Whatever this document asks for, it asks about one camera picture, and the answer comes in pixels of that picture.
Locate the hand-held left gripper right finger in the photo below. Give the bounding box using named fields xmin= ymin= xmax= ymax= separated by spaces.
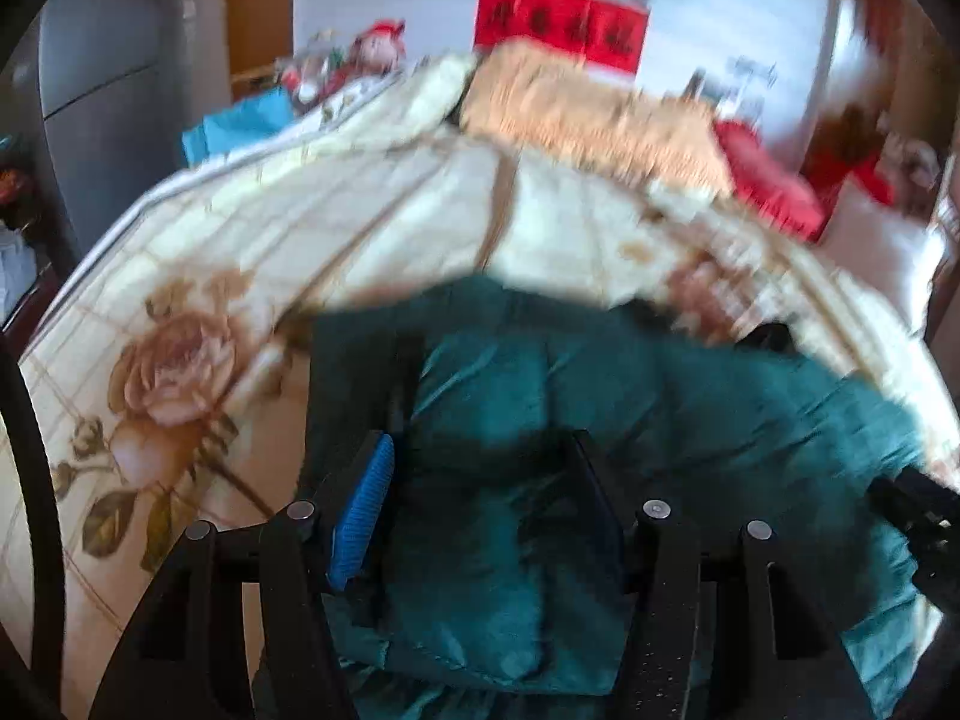
xmin=568 ymin=430 xmax=865 ymax=720

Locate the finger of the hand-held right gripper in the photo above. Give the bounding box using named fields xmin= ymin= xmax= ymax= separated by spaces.
xmin=868 ymin=465 xmax=960 ymax=537

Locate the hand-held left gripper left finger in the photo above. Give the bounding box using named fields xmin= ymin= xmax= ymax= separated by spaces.
xmin=90 ymin=430 xmax=397 ymax=720

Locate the green quilted jacket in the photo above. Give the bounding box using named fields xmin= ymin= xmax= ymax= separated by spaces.
xmin=251 ymin=274 xmax=947 ymax=720

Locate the white pillow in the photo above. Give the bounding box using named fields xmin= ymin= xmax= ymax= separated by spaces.
xmin=814 ymin=176 xmax=950 ymax=336

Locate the floral cream bed sheet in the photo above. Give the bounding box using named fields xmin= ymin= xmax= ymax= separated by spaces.
xmin=15 ymin=52 xmax=960 ymax=720

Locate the red cloth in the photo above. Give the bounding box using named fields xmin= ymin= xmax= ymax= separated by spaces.
xmin=806 ymin=101 xmax=902 ymax=205

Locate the red heart-shaped pillow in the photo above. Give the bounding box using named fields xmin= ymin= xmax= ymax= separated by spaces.
xmin=712 ymin=120 xmax=827 ymax=242

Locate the orange fuzzy blanket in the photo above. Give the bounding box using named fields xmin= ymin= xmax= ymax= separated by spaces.
xmin=457 ymin=40 xmax=737 ymax=197

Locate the blue folded cloth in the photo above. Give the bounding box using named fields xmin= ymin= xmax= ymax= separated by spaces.
xmin=180 ymin=85 xmax=295 ymax=167

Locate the white plastic bag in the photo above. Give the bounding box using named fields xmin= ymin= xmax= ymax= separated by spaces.
xmin=0 ymin=225 xmax=40 ymax=325

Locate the bag of toys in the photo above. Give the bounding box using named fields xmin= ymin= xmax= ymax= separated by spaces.
xmin=274 ymin=32 xmax=355 ymax=104

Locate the plush doll with red hat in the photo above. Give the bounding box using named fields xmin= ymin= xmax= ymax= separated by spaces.
xmin=347 ymin=18 xmax=410 ymax=77

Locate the wooden door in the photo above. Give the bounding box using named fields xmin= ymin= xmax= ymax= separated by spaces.
xmin=227 ymin=0 xmax=298 ymax=103

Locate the grey refrigerator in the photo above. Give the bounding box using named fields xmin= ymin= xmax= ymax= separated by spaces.
xmin=34 ymin=0 xmax=230 ymax=257

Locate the black cable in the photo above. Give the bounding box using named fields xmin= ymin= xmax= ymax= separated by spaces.
xmin=0 ymin=336 xmax=70 ymax=720

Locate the red wall banner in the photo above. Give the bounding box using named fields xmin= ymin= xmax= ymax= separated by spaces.
xmin=474 ymin=0 xmax=650 ymax=77

